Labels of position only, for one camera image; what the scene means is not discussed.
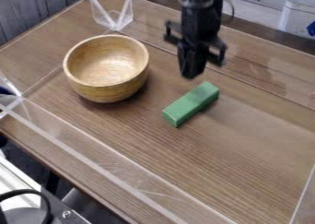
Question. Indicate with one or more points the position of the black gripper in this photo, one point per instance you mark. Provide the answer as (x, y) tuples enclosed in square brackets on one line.
[(196, 36)]

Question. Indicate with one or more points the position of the green rectangular block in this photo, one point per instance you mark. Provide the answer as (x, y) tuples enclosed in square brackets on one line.
[(189, 104)]

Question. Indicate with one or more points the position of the brown wooden bowl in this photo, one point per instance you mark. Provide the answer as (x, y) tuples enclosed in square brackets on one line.
[(107, 67)]

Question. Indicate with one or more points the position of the white cylindrical container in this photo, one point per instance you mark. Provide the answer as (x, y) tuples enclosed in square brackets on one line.
[(298, 19)]

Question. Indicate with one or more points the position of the clear acrylic corner bracket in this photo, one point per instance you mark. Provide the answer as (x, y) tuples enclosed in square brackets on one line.
[(114, 20)]

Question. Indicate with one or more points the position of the clear acrylic tray wall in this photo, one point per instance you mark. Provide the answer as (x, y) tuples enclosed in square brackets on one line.
[(238, 166)]

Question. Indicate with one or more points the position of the grey metal bracket with screw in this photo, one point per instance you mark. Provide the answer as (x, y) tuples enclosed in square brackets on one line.
[(63, 214)]

